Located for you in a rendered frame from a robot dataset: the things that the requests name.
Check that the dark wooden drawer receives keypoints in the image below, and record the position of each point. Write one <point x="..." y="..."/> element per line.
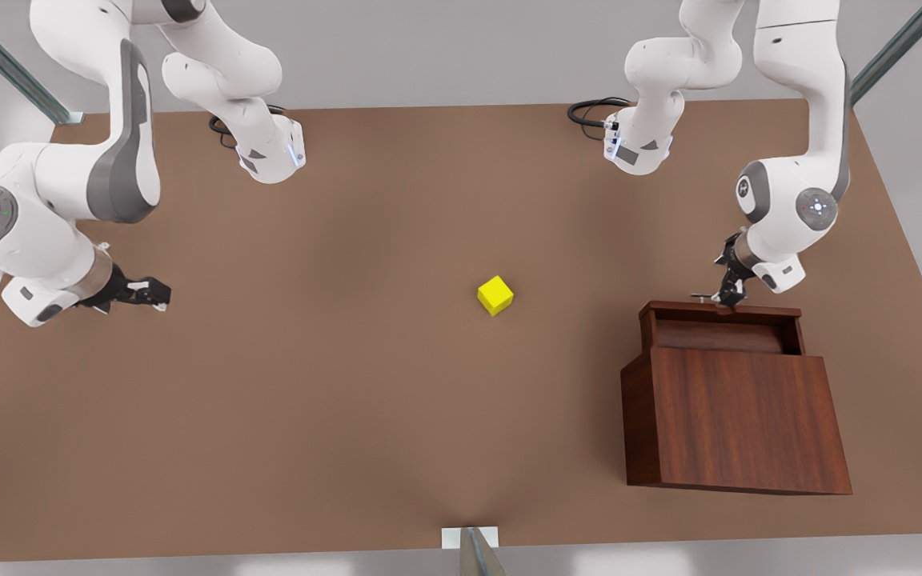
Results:
<point x="717" y="334"/>

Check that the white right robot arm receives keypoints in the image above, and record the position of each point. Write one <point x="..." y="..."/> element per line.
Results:
<point x="61" y="184"/>

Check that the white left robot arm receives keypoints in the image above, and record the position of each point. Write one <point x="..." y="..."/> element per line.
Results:
<point x="797" y="48"/>

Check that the dark wooden cabinet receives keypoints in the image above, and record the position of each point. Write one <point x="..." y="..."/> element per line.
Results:
<point x="741" y="420"/>

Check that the yellow cube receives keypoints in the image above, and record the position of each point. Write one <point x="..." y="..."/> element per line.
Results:
<point x="495" y="297"/>

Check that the silver frame post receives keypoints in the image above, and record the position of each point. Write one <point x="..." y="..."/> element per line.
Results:
<point x="477" y="552"/>
<point x="5" y="60"/>
<point x="901" y="48"/>

